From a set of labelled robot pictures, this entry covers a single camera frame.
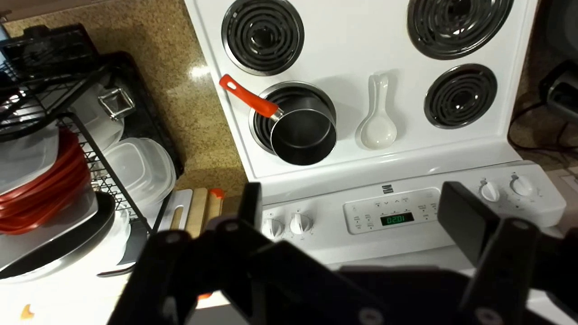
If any small black coil burner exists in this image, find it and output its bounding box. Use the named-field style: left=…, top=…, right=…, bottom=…
left=220, top=0, right=307, bottom=78
left=423, top=62, right=499, bottom=130

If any white plate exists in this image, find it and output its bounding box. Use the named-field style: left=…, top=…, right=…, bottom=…
left=0, top=120, right=61, bottom=195

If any glass container with metal clip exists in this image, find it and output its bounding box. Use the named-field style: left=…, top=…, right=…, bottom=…
left=65, top=83, right=139, bottom=143

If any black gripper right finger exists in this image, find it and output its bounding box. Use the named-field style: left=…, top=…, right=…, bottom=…
left=437, top=181, right=578, bottom=325

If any white electric stove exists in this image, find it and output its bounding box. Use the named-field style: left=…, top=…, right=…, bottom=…
left=182, top=0, right=571, bottom=269

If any white cutting board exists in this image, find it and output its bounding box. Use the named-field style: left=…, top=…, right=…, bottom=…
left=157, top=188, right=195, bottom=235

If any large black coil burner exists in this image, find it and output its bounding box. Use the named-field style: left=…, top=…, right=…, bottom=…
left=251, top=82, right=338, bottom=152
left=406, top=0, right=515, bottom=62

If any orange thin cutting board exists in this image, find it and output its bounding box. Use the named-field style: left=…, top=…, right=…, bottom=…
left=206, top=186, right=228, bottom=222

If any wooden cutting board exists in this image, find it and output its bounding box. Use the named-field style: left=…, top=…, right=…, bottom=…
left=184, top=186, right=211, bottom=241

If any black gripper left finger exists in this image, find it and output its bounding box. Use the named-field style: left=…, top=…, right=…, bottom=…
left=107, top=181, right=387, bottom=325

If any black utensil caddy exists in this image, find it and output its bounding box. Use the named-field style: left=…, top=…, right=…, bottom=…
left=15, top=24, right=92, bottom=78

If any white spoon on stove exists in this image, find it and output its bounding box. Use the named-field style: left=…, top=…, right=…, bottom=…
left=356, top=73, right=401, bottom=152

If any black saucepan with orange handle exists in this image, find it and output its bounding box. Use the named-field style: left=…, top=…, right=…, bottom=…
left=217, top=73, right=340, bottom=168

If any clear plastic food container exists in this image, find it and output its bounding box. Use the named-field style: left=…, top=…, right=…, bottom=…
left=101, top=136, right=179, bottom=224

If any black wire dish rack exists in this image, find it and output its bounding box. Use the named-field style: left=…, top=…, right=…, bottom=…
left=0, top=24, right=186, bottom=286

